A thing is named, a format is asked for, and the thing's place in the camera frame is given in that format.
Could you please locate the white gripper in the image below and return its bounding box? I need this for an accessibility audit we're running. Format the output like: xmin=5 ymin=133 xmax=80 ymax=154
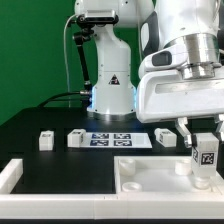
xmin=136 ymin=69 xmax=224 ymax=148

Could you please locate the black cable at base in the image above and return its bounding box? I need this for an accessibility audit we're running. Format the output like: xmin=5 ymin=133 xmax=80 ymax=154
xmin=37 ymin=89 xmax=92 ymax=108

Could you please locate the white cable left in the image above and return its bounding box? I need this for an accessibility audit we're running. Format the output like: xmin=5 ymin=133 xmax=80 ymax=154
xmin=62 ymin=13 xmax=78 ymax=108

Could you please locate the grey camera on mount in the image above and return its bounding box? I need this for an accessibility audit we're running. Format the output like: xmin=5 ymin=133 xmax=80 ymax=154
xmin=78 ymin=10 xmax=118 ymax=24

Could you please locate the white square tabletop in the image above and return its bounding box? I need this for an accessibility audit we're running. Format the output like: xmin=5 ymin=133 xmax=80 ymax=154
xmin=114 ymin=156 xmax=224 ymax=195

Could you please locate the white U-shaped obstacle fence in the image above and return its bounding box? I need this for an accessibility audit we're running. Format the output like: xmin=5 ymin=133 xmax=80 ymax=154
xmin=0 ymin=159 xmax=224 ymax=219

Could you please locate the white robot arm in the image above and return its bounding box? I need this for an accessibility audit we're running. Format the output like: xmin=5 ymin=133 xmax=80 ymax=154
xmin=75 ymin=0 xmax=224 ymax=148

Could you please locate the white sheet with AprilTags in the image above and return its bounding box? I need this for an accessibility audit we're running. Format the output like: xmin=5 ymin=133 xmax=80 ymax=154
xmin=81 ymin=132 xmax=152 ymax=148

